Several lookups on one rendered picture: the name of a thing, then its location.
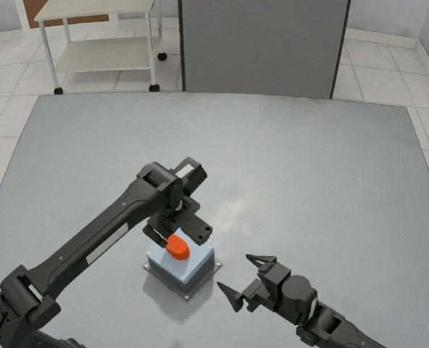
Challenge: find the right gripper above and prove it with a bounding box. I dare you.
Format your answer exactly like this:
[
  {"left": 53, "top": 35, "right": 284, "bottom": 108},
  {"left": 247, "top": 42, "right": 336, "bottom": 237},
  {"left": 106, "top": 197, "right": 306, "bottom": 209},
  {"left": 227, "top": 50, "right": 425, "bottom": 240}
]
[{"left": 217, "top": 254, "right": 282, "bottom": 313}]

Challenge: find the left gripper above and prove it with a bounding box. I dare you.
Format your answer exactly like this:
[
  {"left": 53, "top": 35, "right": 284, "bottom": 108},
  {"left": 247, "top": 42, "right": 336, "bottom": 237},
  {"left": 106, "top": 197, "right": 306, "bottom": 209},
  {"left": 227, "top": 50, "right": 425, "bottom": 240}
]
[{"left": 142, "top": 196, "right": 201, "bottom": 249}]

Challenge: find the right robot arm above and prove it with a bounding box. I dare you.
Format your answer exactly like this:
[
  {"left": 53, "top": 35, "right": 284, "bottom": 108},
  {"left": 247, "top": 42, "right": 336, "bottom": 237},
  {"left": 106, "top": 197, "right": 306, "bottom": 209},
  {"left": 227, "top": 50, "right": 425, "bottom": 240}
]
[{"left": 255, "top": 262, "right": 387, "bottom": 348}]

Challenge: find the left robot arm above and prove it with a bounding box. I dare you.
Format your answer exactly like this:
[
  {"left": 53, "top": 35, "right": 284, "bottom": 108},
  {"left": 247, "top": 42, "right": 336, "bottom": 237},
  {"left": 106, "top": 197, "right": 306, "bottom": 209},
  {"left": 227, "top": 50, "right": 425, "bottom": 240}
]
[{"left": 0, "top": 157, "right": 213, "bottom": 348}]

